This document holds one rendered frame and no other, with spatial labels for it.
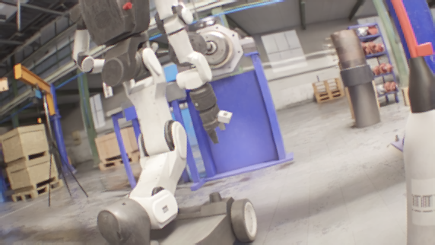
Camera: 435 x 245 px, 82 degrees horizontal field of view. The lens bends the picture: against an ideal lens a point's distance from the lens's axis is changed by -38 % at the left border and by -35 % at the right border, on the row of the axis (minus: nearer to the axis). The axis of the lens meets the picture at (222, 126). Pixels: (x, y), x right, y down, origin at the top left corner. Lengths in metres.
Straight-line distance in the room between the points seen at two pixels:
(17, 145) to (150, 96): 5.01
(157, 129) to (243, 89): 1.93
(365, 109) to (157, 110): 2.62
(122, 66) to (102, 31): 0.22
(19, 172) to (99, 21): 5.16
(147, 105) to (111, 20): 0.44
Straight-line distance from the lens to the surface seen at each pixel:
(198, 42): 1.83
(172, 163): 1.42
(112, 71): 1.29
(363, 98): 3.68
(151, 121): 1.47
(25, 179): 6.21
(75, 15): 1.60
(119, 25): 1.34
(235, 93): 3.33
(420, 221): 0.84
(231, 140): 3.36
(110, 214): 1.05
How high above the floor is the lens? 0.54
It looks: 2 degrees down
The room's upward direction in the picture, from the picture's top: 15 degrees counter-clockwise
